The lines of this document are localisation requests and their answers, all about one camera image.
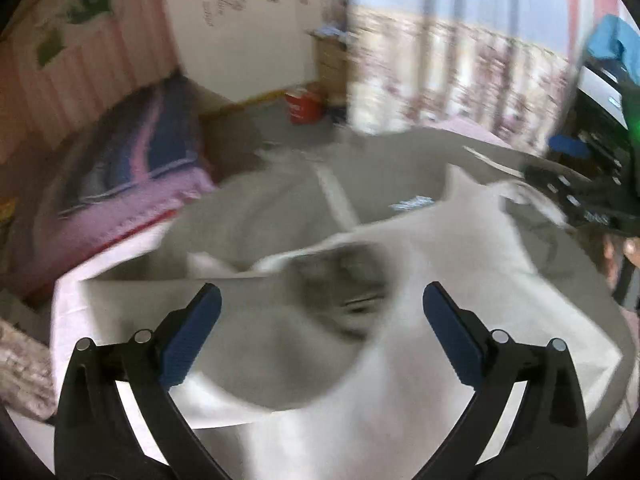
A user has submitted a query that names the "pink table cover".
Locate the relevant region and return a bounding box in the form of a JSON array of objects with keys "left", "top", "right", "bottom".
[{"left": 10, "top": 120, "right": 511, "bottom": 480}]

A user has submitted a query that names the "grey and white large garment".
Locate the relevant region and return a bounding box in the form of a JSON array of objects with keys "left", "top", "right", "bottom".
[{"left": 82, "top": 127, "right": 636, "bottom": 480}]

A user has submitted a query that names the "red bucket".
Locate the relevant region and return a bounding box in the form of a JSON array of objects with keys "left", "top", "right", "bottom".
[{"left": 285, "top": 87, "right": 324, "bottom": 126}]

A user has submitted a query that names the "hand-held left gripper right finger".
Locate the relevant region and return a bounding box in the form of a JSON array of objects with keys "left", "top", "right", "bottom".
[{"left": 421, "top": 281, "right": 590, "bottom": 480}]

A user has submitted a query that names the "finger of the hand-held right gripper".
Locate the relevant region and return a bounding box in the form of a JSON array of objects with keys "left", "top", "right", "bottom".
[
  {"left": 547, "top": 132, "right": 601, "bottom": 173},
  {"left": 520, "top": 161, "right": 628, "bottom": 235}
]

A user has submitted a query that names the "floral curtain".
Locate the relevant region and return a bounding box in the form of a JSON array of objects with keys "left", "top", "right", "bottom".
[
  {"left": 0, "top": 317, "right": 57, "bottom": 423},
  {"left": 347, "top": 0, "right": 581, "bottom": 153}
]

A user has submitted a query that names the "blue cloth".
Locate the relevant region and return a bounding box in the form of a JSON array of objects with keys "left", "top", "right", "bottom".
[{"left": 586, "top": 14, "right": 640, "bottom": 72}]

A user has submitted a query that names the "bed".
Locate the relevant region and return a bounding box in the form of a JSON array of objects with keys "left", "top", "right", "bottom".
[{"left": 0, "top": 72, "right": 266, "bottom": 306}]

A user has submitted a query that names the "person's right forearm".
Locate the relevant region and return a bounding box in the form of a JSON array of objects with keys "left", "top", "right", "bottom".
[{"left": 602, "top": 232, "right": 640, "bottom": 306}]

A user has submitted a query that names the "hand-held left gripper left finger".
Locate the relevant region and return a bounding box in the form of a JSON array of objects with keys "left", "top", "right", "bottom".
[{"left": 54, "top": 282, "right": 232, "bottom": 480}]

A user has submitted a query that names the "striped blue purple blanket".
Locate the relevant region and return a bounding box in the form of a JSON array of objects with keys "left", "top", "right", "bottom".
[{"left": 57, "top": 75, "right": 216, "bottom": 221}]

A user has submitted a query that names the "wooden cabinet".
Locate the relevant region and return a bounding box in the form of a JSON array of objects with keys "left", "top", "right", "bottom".
[{"left": 309, "top": 30, "right": 351, "bottom": 92}]

